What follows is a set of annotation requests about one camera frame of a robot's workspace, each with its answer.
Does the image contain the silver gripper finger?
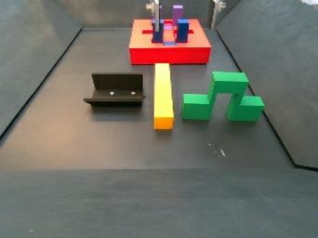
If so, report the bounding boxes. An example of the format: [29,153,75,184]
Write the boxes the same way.
[146,0,161,31]
[212,0,226,28]

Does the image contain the long yellow block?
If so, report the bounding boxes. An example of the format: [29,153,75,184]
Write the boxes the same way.
[154,63,174,129]

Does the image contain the red base board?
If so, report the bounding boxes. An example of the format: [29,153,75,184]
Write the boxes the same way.
[130,19,212,64]

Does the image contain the purple U block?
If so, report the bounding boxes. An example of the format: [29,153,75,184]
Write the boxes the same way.
[165,5,185,29]

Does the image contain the dark blue U block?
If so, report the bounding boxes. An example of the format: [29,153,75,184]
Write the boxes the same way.
[152,19,189,43]

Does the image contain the green stepped arch block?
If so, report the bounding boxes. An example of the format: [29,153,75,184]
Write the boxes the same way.
[182,72,265,122]

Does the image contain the black angled bracket holder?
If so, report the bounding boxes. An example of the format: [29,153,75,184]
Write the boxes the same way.
[83,73,145,106]

